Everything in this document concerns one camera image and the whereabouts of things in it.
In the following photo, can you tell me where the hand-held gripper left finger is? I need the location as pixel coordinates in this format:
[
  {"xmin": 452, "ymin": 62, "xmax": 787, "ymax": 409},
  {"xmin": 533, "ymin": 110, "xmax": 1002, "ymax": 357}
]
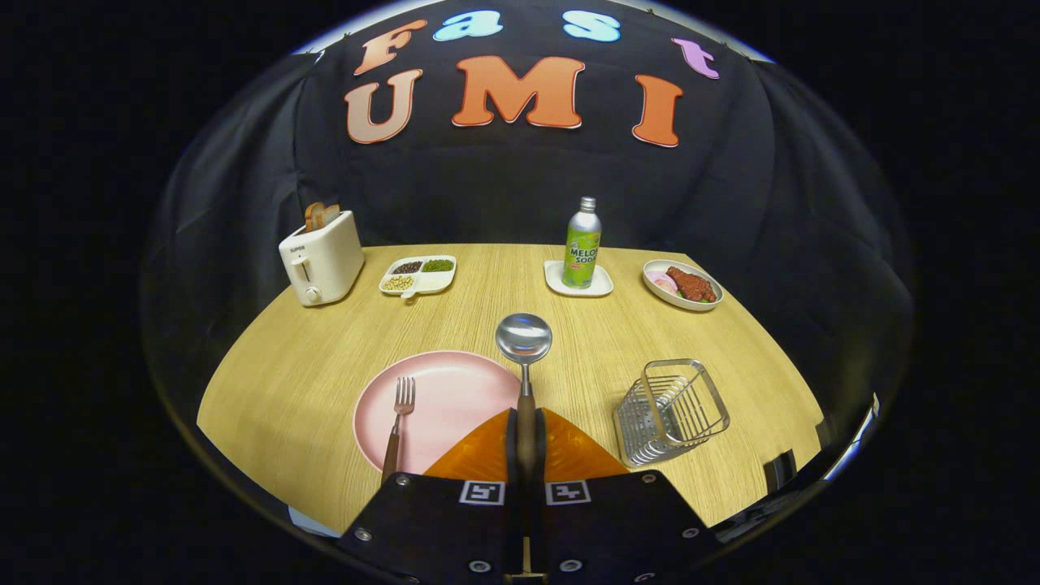
[{"xmin": 337, "ymin": 409, "xmax": 525, "ymax": 585}]

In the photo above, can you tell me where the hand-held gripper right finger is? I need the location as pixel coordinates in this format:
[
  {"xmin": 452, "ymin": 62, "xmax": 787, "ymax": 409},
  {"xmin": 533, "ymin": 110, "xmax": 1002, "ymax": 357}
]
[{"xmin": 532, "ymin": 409, "xmax": 720, "ymax": 585}]

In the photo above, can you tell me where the spoon with wooden handle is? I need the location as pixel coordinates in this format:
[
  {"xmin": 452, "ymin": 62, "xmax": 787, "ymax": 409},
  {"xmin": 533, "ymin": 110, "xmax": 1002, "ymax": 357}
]
[{"xmin": 495, "ymin": 313, "xmax": 554, "ymax": 480}]

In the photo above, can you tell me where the fork with wooden handle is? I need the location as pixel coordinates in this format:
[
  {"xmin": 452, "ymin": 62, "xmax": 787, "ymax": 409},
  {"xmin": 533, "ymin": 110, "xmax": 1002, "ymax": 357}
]
[{"xmin": 380, "ymin": 376, "xmax": 417, "ymax": 488}]

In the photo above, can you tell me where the pink plate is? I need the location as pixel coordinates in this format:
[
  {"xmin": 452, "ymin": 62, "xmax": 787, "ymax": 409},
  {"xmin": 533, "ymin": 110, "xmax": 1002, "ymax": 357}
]
[{"xmin": 353, "ymin": 350, "xmax": 522, "ymax": 476}]

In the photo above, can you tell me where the white square coaster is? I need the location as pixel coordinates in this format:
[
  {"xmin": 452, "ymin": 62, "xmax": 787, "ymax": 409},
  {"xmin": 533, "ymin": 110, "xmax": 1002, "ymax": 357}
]
[{"xmin": 544, "ymin": 259, "xmax": 615, "ymax": 298}]

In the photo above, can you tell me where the white divided dish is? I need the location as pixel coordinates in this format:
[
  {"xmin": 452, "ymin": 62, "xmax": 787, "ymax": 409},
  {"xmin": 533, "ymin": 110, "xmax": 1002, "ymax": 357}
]
[{"xmin": 378, "ymin": 254, "xmax": 457, "ymax": 301}]

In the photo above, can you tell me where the white round food plate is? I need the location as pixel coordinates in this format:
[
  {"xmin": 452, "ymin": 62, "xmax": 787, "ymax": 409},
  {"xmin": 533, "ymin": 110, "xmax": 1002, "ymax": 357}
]
[{"xmin": 642, "ymin": 259, "xmax": 725, "ymax": 313}]

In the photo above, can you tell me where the green soda bottle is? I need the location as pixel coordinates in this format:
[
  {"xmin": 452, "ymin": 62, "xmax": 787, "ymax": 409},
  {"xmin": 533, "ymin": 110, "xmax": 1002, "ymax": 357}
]
[{"xmin": 561, "ymin": 196, "xmax": 603, "ymax": 290}]

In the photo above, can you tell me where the red meat piece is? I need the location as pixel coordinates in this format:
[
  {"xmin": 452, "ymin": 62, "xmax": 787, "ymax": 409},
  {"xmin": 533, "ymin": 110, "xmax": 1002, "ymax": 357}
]
[{"xmin": 665, "ymin": 266, "xmax": 719, "ymax": 304}]

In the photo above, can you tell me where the white toaster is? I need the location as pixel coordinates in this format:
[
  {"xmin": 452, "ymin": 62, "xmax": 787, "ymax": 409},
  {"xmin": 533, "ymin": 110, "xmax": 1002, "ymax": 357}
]
[{"xmin": 278, "ymin": 210, "xmax": 366, "ymax": 308}]

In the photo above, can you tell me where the black backdrop cloth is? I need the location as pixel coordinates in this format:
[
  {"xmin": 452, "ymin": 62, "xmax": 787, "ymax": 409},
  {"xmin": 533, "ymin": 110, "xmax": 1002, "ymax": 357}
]
[{"xmin": 138, "ymin": 0, "xmax": 919, "ymax": 488}]

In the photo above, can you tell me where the metal wire cutlery basket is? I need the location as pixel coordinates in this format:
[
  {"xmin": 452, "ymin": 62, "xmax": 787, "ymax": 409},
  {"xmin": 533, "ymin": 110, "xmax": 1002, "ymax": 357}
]
[{"xmin": 613, "ymin": 358, "xmax": 731, "ymax": 469}]

